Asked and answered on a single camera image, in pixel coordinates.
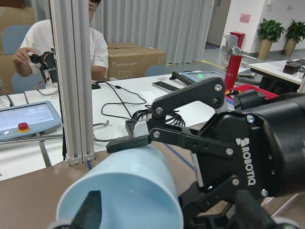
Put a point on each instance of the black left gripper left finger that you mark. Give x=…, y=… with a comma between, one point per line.
x=88, y=216

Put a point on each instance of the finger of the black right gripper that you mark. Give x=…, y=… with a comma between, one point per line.
x=209, y=91
x=194, y=201

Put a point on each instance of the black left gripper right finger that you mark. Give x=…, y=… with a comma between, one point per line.
x=250, y=215

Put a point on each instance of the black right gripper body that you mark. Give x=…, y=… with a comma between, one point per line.
x=263, y=148

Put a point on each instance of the light blue cup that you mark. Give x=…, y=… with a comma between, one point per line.
x=137, y=192

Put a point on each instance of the red water bottle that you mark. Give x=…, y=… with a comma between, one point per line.
x=232, y=70

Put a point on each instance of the black smartphone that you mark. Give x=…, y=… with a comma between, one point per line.
x=164, y=86

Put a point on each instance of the cardboard box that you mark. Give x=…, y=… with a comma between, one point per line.
x=130, y=60

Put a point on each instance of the blue teach pendant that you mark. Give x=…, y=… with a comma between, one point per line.
x=28, y=119

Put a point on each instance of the aluminium frame post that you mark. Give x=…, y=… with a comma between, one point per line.
x=70, y=23

